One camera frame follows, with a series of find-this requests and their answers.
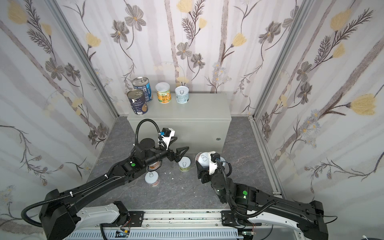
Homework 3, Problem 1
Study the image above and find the white lid light-blue can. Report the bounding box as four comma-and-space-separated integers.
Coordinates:
175, 86, 189, 104

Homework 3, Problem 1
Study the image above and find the white lid green can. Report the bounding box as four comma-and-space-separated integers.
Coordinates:
179, 157, 191, 173

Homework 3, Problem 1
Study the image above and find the grey metal cabinet box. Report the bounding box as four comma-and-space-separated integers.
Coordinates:
127, 93, 232, 154

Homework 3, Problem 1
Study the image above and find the white lid pink-red can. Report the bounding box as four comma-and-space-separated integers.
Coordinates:
195, 152, 211, 169

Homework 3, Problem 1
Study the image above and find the white lid orange can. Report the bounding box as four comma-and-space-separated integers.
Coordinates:
148, 161, 162, 171

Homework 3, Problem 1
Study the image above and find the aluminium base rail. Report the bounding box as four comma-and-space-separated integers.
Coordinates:
59, 208, 304, 240

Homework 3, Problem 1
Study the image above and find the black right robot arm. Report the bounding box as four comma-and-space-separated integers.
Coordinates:
196, 163, 329, 240

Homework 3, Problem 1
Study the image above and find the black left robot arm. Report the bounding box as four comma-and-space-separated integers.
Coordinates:
39, 138, 189, 240

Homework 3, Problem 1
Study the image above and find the blue labelled tall can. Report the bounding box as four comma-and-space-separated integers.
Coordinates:
132, 77, 153, 102

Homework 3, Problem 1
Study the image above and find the white lid pink can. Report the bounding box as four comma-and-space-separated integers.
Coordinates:
145, 171, 160, 187

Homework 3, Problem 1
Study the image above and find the dark labelled tall can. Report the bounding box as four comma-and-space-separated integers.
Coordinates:
127, 89, 148, 115

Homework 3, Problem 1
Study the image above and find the white lid yellow can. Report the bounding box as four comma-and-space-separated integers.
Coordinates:
220, 157, 227, 167

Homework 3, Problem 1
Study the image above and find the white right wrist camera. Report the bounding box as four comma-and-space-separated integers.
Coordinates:
209, 151, 221, 175

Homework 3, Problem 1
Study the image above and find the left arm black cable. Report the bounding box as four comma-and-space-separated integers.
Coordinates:
20, 118, 161, 240

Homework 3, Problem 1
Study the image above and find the white slotted cable duct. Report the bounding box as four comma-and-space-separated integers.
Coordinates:
65, 229, 245, 240

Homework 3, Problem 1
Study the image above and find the white lid yellow-orange can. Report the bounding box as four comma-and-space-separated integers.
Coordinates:
155, 82, 172, 104

